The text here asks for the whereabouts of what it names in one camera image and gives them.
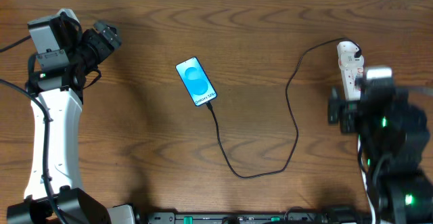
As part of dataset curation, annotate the blue screen Samsung smartphone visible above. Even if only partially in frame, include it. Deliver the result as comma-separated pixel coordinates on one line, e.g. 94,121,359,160
175,57,217,106

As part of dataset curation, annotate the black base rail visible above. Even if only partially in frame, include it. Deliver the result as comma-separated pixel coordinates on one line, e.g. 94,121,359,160
136,206,373,224

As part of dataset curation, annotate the white power strip cord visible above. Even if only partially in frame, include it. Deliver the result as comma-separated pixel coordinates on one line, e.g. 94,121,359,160
357,135,377,224

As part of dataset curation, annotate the white power strip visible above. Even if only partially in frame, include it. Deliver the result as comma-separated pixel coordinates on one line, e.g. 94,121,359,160
337,40,364,101

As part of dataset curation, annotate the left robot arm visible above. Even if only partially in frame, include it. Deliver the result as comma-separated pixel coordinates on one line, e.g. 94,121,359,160
3,9,140,223

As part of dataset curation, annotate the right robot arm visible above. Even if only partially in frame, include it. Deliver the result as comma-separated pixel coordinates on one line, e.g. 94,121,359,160
327,79,432,223

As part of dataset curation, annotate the black USB charging cable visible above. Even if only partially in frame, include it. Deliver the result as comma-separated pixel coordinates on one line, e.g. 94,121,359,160
205,37,363,180

